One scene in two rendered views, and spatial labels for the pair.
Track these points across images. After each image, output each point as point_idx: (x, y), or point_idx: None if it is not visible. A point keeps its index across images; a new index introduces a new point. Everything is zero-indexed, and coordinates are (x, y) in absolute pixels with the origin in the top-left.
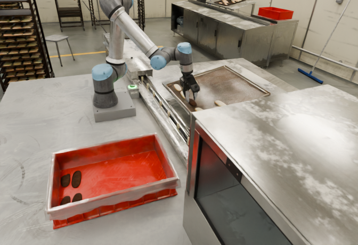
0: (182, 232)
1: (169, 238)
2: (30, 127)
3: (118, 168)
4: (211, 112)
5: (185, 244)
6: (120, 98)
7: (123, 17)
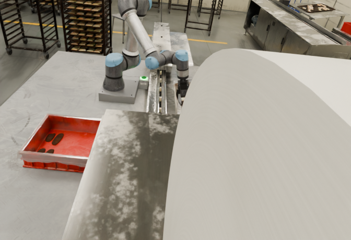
0: None
1: None
2: (51, 90)
3: (91, 141)
4: (119, 112)
5: None
6: (127, 86)
7: (131, 19)
